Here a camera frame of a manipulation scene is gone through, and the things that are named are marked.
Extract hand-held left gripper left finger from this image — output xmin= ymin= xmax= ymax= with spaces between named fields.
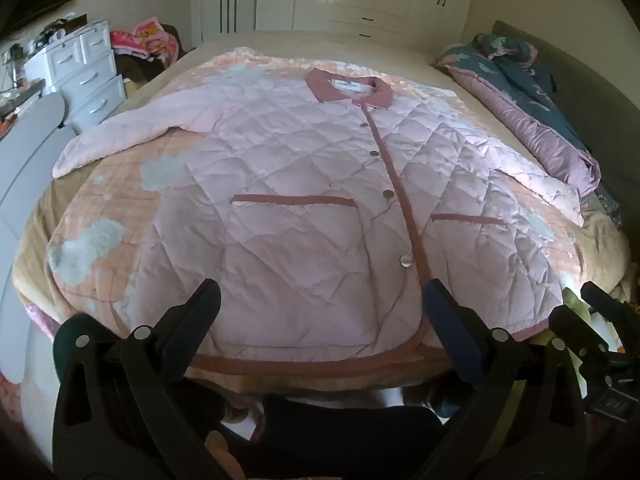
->
xmin=52 ymin=279 xmax=226 ymax=480

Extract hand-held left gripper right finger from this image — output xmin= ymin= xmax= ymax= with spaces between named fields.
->
xmin=422 ymin=280 xmax=588 ymax=480

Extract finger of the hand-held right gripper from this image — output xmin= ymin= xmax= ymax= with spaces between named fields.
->
xmin=582 ymin=281 xmax=640 ymax=333
xmin=550 ymin=305 xmax=608 ymax=358

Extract pink quilted jacket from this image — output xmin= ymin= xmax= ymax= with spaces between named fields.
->
xmin=52 ymin=67 xmax=586 ymax=373

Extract dark clothes pile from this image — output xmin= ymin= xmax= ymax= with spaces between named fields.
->
xmin=117 ymin=25 xmax=196 ymax=86

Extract yellow-green cloth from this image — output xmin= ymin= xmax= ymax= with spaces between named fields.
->
xmin=522 ymin=290 xmax=608 ymax=406

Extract peach printed blanket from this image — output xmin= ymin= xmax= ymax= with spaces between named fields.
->
xmin=45 ymin=46 xmax=583 ymax=393

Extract person's dark trousers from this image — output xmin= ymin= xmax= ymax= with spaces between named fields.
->
xmin=215 ymin=390 xmax=448 ymax=480

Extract grey-green headboard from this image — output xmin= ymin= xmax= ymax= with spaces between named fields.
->
xmin=492 ymin=20 xmax=640 ymax=261

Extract white scalloped panel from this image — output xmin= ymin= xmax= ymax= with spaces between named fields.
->
xmin=0 ymin=92 xmax=76 ymax=386

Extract blue floral duvet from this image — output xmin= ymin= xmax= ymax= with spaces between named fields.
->
xmin=432 ymin=32 xmax=603 ymax=196

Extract white chest of drawers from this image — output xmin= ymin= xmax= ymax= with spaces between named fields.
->
xmin=24 ymin=20 xmax=126 ymax=133

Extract cluttered side table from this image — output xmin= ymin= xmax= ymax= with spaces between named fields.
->
xmin=0 ymin=45 xmax=46 ymax=128

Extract pink floral cloth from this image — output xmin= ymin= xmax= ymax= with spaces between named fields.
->
xmin=110 ymin=17 xmax=180 ymax=63

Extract bed with beige sheet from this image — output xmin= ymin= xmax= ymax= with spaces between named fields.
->
xmin=12 ymin=29 xmax=633 ymax=351

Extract small dark clutter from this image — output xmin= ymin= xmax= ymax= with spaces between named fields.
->
xmin=35 ymin=16 xmax=87 ymax=45

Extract white door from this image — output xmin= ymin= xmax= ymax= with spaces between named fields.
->
xmin=200 ymin=0 xmax=261 ymax=43

